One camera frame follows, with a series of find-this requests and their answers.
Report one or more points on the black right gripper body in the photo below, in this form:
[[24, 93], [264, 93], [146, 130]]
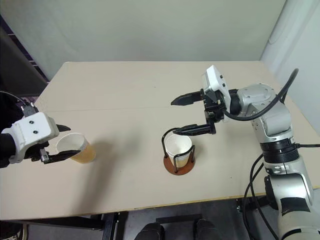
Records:
[[213, 108]]

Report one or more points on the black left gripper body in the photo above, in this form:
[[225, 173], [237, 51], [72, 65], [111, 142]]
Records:
[[37, 152]]

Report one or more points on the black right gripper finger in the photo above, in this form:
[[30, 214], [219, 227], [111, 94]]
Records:
[[192, 129], [186, 99]]

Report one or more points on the white paper cup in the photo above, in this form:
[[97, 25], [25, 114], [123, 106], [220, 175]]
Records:
[[83, 151], [178, 150]]

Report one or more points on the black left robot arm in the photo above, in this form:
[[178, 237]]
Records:
[[6, 147]]

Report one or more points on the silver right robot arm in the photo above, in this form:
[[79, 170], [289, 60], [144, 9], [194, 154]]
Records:
[[275, 120]]

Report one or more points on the dark shoe with white sole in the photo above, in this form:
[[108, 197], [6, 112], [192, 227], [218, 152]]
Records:
[[17, 232]]

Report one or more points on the dark rounded shape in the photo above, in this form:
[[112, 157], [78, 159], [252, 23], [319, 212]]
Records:
[[150, 232], [208, 229]]

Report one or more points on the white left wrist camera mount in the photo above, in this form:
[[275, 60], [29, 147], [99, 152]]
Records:
[[32, 131]]

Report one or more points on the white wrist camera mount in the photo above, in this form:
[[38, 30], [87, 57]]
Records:
[[215, 78], [32, 131]]

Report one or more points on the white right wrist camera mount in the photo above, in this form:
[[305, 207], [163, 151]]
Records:
[[215, 78]]

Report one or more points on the black table frame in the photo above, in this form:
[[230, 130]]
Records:
[[110, 225]]

